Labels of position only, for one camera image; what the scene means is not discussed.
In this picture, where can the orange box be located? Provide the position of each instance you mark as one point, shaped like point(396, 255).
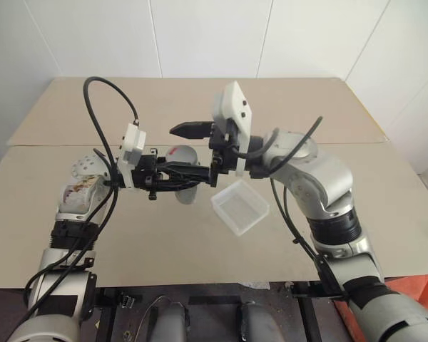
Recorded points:
point(410, 281)

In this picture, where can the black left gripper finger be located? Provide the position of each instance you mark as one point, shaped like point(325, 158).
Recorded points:
point(180, 166)
point(176, 183)

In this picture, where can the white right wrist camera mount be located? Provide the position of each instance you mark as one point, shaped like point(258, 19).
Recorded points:
point(235, 103)

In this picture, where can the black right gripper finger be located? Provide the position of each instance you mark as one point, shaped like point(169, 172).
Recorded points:
point(192, 130)
point(204, 175)

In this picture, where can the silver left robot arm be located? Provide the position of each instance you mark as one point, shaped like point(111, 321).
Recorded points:
point(75, 199)

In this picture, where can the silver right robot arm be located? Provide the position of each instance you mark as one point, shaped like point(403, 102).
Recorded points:
point(328, 178)

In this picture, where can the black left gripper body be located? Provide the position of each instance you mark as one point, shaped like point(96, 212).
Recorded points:
point(146, 176)

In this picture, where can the dark grey rounded shape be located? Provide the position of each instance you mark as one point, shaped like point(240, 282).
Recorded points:
point(171, 320)

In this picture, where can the black metal frame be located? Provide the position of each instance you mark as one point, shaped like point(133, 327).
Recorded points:
point(207, 295)

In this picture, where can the grey jar lid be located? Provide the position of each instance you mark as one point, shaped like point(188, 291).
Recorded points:
point(182, 153)

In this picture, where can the clear plastic box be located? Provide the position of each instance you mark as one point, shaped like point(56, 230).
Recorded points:
point(240, 210)

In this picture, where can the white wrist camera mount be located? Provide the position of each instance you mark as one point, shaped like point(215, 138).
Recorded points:
point(235, 103)
point(132, 142)

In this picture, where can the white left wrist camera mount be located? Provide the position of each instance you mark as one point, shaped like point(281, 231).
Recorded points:
point(132, 142)

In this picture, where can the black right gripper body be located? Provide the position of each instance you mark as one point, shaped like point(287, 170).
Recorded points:
point(224, 153)

